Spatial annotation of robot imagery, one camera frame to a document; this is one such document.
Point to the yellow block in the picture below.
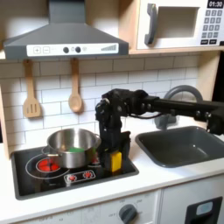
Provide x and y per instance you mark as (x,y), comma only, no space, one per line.
(116,162)

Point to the steel pot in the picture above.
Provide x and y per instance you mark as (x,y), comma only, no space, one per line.
(73,161)

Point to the wooden spoon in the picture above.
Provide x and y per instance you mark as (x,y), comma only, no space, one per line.
(75,103)

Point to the grey sink basin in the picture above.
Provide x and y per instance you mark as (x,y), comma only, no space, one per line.
(178,147)

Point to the grey oven knob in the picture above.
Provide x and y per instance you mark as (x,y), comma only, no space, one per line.
(127,214)

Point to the black stove top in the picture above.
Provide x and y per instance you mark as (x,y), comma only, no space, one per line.
(35,186)

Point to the grey tap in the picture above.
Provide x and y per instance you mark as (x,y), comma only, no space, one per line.
(186,89)

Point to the wooden slotted spatula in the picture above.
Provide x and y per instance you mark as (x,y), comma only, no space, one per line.
(31,108)

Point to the wooden shelf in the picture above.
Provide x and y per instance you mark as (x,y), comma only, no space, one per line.
(175,50)

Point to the grey extractor hood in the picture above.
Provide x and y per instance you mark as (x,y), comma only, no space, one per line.
(67,36)

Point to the wooden side panel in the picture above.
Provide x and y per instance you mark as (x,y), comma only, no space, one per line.
(207,73)
(3,128)

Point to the white toy microwave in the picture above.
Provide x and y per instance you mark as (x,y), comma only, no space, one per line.
(175,40)

